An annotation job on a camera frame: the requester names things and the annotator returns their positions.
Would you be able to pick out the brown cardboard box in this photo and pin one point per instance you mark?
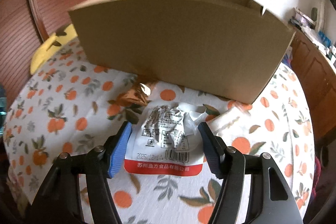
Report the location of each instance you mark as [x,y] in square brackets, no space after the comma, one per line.
[228,48]

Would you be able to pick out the wooden side cabinet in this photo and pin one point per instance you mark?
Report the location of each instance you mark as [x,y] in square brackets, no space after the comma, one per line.
[317,78]

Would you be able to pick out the orange print bed sheet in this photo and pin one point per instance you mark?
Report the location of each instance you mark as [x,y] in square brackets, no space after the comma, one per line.
[71,106]

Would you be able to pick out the shiny brown snack wrapper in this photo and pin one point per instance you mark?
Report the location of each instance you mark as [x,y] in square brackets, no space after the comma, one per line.
[138,94]

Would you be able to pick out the clutter on cabinet top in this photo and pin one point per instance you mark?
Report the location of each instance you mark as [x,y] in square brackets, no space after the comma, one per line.
[308,27]

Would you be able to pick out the small white snack packet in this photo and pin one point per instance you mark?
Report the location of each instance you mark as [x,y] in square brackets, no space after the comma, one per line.
[223,122]

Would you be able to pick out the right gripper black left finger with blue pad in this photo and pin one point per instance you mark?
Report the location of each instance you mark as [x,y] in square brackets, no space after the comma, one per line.
[58,198]

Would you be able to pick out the white red snack bag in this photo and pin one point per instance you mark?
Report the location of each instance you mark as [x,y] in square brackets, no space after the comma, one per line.
[166,140]

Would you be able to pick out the yellow pillow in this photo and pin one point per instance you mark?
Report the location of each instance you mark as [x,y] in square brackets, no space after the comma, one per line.
[54,43]

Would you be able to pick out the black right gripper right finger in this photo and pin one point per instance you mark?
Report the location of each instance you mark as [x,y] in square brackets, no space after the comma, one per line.
[270,197]

